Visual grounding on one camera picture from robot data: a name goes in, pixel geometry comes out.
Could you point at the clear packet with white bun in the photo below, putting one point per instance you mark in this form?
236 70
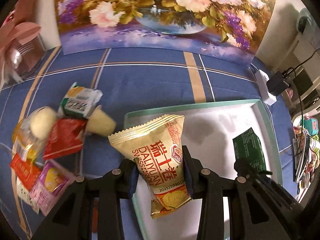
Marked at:
31 133

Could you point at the glass vase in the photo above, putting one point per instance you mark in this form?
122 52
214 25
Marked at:
32 57

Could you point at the long red snack packet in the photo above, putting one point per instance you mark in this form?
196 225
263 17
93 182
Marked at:
27 172

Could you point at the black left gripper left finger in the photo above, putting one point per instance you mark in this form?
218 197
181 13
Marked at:
71 217

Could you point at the green white snack packet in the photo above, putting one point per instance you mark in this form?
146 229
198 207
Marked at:
79 102

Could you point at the pink purple snack packet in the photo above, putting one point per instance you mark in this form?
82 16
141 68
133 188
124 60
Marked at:
50 185

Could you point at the white power strip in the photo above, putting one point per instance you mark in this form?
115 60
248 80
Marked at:
261 79

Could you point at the floral oil painting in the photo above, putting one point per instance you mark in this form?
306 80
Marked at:
230 30

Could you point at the pink paper flower bouquet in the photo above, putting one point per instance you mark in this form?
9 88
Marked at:
16 41

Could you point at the gold Swiss roll snack packet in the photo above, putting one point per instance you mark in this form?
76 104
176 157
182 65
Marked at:
156 148

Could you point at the blue plaid tablecloth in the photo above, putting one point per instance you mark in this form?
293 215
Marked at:
131 79

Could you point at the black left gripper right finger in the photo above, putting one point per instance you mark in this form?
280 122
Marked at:
258 207

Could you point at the white snack packet red text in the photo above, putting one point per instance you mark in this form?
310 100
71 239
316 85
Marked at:
24 194

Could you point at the white tray with green rim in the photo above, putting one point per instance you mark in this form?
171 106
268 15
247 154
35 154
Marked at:
208 132

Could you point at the black power adapter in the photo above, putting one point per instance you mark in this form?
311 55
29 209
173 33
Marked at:
277 84

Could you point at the dark green snack packet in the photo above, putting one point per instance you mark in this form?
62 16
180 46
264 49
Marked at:
248 146

